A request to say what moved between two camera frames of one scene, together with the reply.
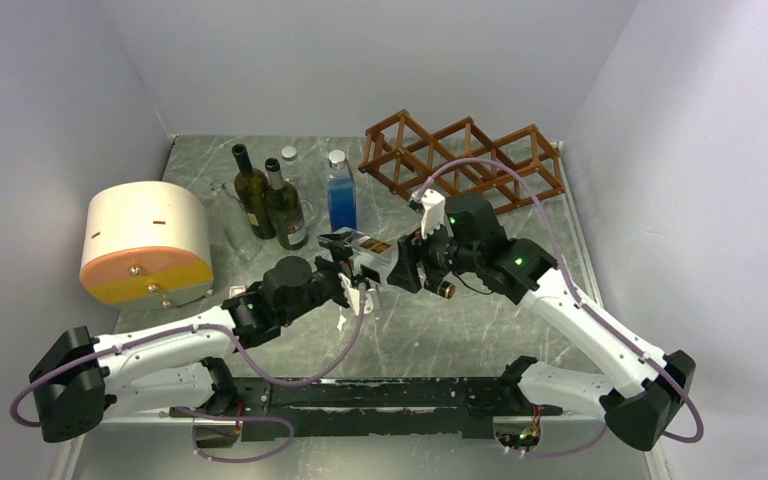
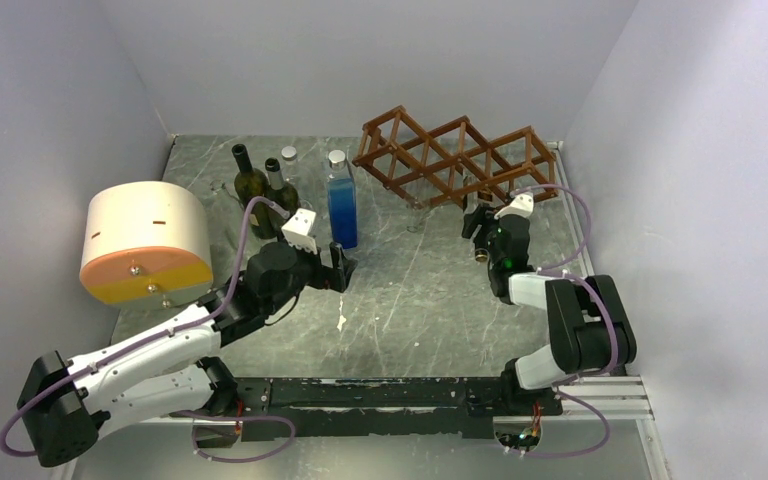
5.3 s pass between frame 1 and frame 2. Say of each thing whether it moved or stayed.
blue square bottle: stayed
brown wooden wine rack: stayed
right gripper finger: moved
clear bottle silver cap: stayed
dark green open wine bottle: stayed
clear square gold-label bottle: moved
